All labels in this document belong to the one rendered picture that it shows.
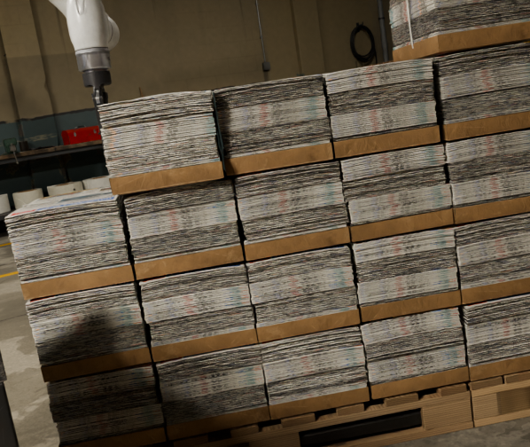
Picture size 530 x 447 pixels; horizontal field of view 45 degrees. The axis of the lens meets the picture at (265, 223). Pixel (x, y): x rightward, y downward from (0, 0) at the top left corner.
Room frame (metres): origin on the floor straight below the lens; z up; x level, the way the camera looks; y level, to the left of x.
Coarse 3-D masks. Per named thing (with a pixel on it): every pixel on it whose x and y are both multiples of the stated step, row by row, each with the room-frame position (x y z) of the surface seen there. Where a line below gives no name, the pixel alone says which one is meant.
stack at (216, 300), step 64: (192, 192) 1.64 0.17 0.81; (256, 192) 1.66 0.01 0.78; (320, 192) 1.68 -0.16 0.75; (384, 192) 1.69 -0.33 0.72; (448, 192) 1.71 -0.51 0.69; (64, 256) 1.61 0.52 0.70; (128, 256) 1.62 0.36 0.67; (320, 256) 1.66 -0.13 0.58; (384, 256) 1.68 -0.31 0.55; (448, 256) 1.70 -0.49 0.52; (64, 320) 1.60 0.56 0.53; (128, 320) 1.62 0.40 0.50; (192, 320) 1.64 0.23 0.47; (256, 320) 1.68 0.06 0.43; (384, 320) 1.69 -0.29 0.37; (448, 320) 1.70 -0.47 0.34; (64, 384) 1.61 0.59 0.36; (128, 384) 1.63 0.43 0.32; (192, 384) 1.64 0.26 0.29; (256, 384) 1.65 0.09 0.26; (320, 384) 1.67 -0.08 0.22
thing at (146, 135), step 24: (168, 96) 1.61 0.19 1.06; (192, 96) 1.61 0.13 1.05; (120, 120) 1.61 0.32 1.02; (144, 120) 1.61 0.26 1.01; (168, 120) 1.62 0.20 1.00; (192, 120) 1.62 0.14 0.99; (120, 144) 1.61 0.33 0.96; (144, 144) 1.62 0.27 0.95; (168, 144) 1.62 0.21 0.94; (192, 144) 1.62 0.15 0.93; (216, 144) 1.64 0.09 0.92; (120, 168) 1.61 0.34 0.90; (144, 168) 1.61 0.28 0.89; (168, 168) 1.61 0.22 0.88
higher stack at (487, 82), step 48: (432, 0) 1.73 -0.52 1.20; (480, 0) 1.72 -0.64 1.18; (528, 0) 1.73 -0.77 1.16; (480, 48) 1.74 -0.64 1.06; (528, 48) 1.73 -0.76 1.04; (480, 96) 1.71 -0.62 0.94; (528, 96) 1.72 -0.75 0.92; (480, 144) 1.71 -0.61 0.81; (528, 144) 1.72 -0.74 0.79; (480, 192) 1.70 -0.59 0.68; (528, 192) 1.72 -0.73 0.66; (480, 240) 1.71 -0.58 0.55; (528, 240) 1.71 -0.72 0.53; (480, 336) 1.71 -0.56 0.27; (528, 336) 1.72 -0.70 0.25; (480, 384) 1.70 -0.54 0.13; (528, 384) 1.71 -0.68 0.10
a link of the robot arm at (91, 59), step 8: (96, 48) 1.77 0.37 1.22; (104, 48) 1.78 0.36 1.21; (80, 56) 1.77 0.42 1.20; (88, 56) 1.76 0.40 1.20; (96, 56) 1.77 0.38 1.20; (104, 56) 1.78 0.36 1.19; (80, 64) 1.78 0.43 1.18; (88, 64) 1.76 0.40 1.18; (96, 64) 1.77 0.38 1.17; (104, 64) 1.78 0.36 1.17; (88, 72) 1.78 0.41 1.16
